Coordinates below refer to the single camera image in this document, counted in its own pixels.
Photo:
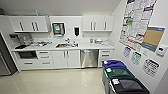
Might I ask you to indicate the stainless steel dishwasher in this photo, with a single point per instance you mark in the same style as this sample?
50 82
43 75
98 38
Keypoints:
89 59

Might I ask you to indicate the stack of white dishes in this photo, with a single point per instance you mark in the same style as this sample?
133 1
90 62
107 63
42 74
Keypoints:
98 41

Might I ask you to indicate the black soap dispenser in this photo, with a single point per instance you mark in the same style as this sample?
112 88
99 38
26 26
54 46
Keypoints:
77 31

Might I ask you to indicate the chrome faucet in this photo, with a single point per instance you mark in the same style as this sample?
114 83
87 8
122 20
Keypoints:
67 40

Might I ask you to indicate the white two-door sink cabinet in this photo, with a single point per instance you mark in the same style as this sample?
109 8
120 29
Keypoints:
66 59

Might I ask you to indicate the white folded cloth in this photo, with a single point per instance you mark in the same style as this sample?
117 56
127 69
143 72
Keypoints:
105 43

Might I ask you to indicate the steel kitchen sink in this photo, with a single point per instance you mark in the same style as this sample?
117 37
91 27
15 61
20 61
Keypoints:
61 45

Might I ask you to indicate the grey paper towel dispenser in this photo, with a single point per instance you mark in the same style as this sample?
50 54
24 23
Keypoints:
58 29

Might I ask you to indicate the green lid waste bin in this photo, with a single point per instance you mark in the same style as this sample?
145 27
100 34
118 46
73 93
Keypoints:
118 72

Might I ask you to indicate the black built-in microwave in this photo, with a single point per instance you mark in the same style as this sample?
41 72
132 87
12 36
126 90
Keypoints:
26 55

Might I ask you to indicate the small blue bottle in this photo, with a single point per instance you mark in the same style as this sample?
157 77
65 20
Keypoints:
36 13

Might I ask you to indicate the wide white drawer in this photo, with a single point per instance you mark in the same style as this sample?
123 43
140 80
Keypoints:
28 64

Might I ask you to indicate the black flat counter mat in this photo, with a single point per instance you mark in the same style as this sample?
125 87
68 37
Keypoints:
20 47

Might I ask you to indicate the cork notice board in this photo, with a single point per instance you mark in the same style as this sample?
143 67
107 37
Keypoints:
154 38

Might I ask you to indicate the steel refrigerator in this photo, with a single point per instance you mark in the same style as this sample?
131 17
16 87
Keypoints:
5 60

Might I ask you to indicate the white wall cabinet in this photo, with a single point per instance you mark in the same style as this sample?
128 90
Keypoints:
100 23
26 24

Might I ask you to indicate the small blue wall sign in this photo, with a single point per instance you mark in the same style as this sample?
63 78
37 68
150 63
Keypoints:
126 52

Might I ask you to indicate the large printed wall poster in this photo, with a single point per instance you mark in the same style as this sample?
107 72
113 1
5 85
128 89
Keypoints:
136 20

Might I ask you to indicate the small grey wall sign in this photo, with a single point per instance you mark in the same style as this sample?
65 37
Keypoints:
151 67

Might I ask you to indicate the white wall thermostat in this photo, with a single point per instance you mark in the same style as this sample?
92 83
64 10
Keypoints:
161 50

